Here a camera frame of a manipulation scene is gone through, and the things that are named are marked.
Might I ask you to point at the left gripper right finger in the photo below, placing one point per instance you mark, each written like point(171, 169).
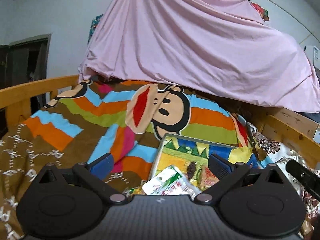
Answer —
point(230, 176)

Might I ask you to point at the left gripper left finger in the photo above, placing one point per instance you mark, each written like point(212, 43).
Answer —
point(91, 176)

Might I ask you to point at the white green snack packet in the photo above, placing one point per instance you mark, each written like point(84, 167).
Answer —
point(171, 181)

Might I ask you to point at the beige cracker packet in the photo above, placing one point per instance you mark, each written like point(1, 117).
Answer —
point(206, 179)

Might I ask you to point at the dark dried fruit snack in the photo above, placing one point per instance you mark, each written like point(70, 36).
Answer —
point(191, 169)

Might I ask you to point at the metal snack tray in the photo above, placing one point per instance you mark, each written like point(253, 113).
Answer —
point(179, 151)

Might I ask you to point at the colourful monkey blanket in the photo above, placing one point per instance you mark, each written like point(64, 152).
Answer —
point(126, 119)

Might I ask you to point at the white air conditioner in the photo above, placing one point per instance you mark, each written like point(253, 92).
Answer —
point(312, 53)

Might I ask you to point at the pink bed sheet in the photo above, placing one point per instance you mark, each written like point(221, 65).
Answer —
point(220, 47)

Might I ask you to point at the wooden bed frame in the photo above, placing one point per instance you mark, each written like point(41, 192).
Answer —
point(16, 99)

